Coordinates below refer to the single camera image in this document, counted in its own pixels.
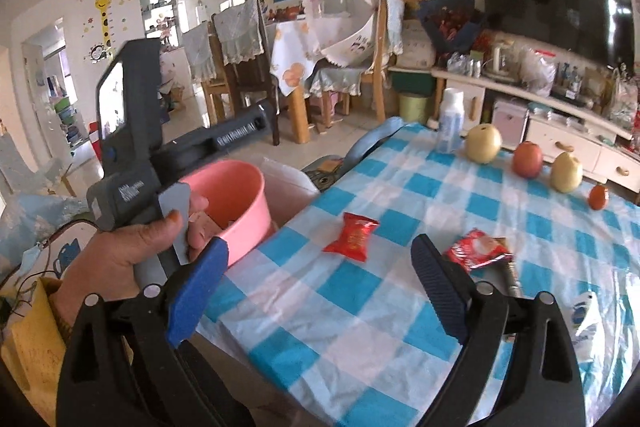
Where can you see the person's left hand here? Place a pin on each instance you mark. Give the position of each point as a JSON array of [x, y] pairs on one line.
[[110, 257]]

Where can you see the dining table with printed cloth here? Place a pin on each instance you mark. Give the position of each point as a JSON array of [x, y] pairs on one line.
[[295, 57]]

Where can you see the white television cabinet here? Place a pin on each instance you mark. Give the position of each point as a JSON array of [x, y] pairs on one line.
[[565, 142]]

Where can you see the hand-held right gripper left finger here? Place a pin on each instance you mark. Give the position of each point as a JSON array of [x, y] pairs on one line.
[[195, 297]]

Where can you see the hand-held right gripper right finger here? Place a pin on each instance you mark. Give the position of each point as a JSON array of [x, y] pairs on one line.
[[437, 287]]

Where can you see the blue checkered tablecloth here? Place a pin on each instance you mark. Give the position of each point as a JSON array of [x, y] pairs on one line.
[[400, 187]]

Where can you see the red black snack packet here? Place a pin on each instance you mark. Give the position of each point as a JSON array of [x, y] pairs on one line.
[[475, 249]]

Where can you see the clear plastic bag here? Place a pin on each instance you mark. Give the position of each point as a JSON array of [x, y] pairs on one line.
[[537, 72]]

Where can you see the tall white plastic bottle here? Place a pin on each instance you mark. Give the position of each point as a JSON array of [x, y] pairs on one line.
[[450, 122]]

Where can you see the brown stick sachet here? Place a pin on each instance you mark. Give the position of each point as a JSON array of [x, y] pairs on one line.
[[511, 277]]

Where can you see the pink plastic bin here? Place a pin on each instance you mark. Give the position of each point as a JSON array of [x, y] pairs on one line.
[[240, 207]]

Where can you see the orange persimmon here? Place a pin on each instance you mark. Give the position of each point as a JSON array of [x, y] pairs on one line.
[[598, 198]]

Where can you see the small yellow pear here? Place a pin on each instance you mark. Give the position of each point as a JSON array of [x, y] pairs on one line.
[[567, 174]]

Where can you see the chair with lace cover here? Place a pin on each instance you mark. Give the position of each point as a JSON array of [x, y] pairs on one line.
[[197, 52]]

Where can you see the red apple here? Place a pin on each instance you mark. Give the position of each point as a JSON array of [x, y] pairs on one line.
[[528, 159]]

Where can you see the giraffe wall sticker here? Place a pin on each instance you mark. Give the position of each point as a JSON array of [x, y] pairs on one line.
[[106, 17]]

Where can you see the white storage box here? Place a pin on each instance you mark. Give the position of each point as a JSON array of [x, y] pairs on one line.
[[510, 124]]

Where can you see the green waste bin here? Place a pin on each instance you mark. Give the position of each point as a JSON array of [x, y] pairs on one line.
[[415, 109]]

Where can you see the white bag lined bin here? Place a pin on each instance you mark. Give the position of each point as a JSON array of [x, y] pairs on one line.
[[290, 192]]

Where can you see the dark blue flower bouquet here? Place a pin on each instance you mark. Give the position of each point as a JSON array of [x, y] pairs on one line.
[[450, 22]]

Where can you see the light wooden chair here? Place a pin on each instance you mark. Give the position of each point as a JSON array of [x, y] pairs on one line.
[[382, 57]]

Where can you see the dark wooden chair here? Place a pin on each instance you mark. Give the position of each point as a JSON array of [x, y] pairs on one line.
[[245, 72]]

